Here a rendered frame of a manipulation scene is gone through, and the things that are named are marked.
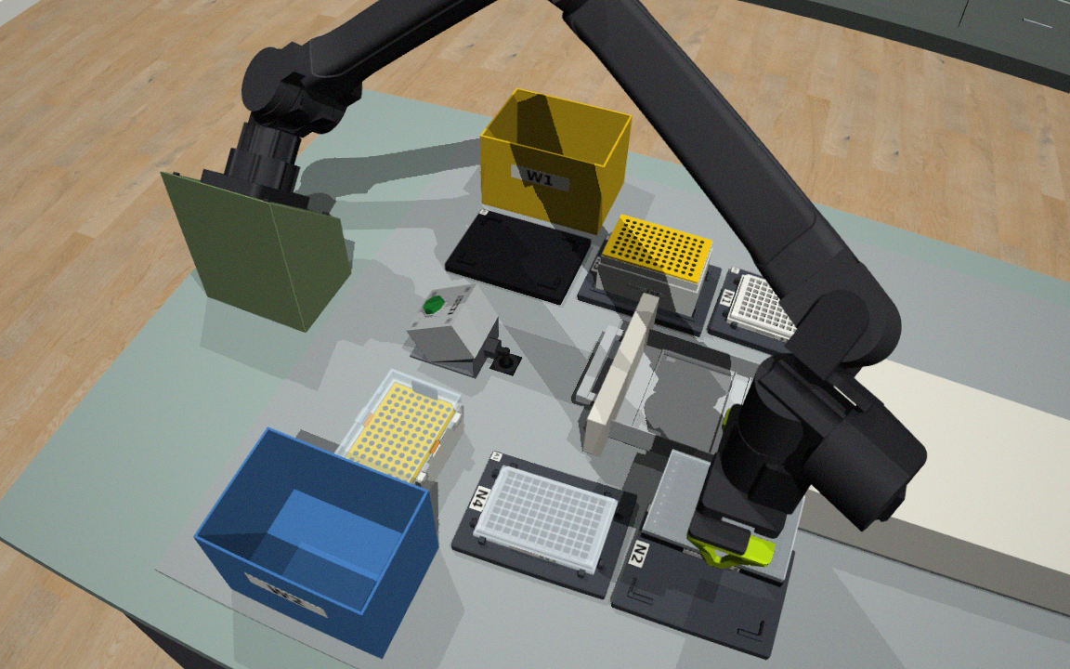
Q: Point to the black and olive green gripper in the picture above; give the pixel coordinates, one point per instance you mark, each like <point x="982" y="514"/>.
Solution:
<point x="732" y="474"/>

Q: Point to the blue open-top bin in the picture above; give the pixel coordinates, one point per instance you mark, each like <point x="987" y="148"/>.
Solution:
<point x="329" y="526"/>

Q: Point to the yellow open-top bin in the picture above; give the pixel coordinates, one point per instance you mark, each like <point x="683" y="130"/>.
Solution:
<point x="573" y="176"/>

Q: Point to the pale grey bench mat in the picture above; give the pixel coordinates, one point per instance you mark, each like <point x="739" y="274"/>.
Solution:
<point x="844" y="608"/>

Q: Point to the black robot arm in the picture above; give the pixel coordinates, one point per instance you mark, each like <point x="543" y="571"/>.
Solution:
<point x="861" y="456"/>

